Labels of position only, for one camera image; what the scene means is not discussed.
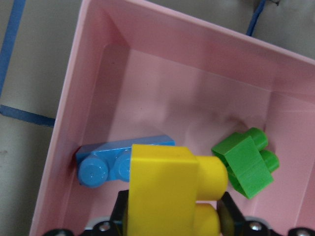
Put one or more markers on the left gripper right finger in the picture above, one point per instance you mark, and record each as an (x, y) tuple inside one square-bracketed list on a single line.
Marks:
[(231, 218)]

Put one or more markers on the blue toy block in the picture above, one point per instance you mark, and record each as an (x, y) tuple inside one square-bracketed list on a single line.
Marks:
[(103, 162)]

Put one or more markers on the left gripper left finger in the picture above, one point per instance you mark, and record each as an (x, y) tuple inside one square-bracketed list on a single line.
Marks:
[(119, 213)]

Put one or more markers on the yellow toy block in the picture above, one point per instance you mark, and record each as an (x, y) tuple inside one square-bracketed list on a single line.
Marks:
[(171, 190)]

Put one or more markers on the green toy block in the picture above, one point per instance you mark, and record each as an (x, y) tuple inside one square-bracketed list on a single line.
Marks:
[(249, 164)]

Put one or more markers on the pink plastic box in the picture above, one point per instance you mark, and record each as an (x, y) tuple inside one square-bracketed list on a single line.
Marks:
[(137, 69)]

